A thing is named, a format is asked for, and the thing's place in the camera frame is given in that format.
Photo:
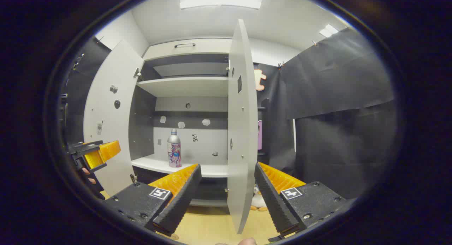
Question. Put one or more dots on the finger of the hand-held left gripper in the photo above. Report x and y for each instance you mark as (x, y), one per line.
(110, 149)
(94, 159)

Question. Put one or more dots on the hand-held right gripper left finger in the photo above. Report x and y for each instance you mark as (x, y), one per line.
(180, 202)

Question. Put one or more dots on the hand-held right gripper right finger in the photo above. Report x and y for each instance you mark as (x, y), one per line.
(275, 202)

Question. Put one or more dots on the brown round coaster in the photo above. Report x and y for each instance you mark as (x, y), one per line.
(173, 235)

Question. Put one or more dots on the grey cabinet door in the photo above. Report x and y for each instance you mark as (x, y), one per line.
(106, 111)
(242, 132)

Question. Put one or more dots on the silver bottle with colourful label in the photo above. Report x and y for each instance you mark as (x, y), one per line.
(174, 148)

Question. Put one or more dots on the grey cabinet with shelves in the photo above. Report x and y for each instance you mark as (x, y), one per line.
(183, 86)

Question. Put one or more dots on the penguin plush toy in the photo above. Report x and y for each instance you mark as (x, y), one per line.
(257, 201)

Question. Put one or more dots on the black backdrop cloth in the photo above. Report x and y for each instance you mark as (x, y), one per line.
(335, 132)

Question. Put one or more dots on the small ceiling light panel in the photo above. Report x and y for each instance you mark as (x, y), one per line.
(329, 30)

